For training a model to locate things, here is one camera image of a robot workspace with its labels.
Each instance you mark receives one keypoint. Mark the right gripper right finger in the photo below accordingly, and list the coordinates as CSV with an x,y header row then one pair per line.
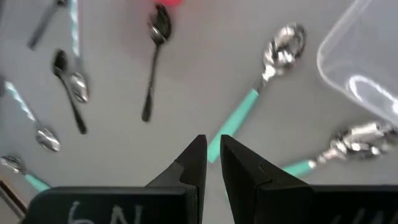
x,y
248,180

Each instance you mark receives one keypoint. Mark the black metal table frame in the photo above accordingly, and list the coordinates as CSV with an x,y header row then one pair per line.
x,y
12,196

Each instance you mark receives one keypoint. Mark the clear plastic bin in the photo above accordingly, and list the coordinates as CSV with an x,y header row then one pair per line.
x,y
367,46

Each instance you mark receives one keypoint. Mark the black spoon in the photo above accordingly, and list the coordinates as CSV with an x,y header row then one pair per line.
x,y
161,21
60,63
40,29

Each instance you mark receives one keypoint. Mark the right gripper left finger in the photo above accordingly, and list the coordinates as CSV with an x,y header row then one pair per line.
x,y
192,168

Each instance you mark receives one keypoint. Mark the red plastic bin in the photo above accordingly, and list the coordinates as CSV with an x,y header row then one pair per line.
x,y
169,2

